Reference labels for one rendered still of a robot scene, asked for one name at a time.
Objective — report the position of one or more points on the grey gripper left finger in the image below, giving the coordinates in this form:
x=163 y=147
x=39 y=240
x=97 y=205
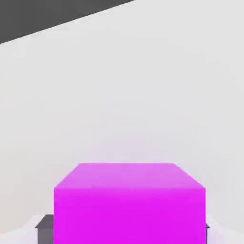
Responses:
x=44 y=231

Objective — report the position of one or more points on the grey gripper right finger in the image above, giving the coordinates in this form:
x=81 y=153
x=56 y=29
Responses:
x=217 y=233

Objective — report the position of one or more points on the small magenta cube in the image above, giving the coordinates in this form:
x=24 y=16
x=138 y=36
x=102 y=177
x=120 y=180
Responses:
x=129 y=205

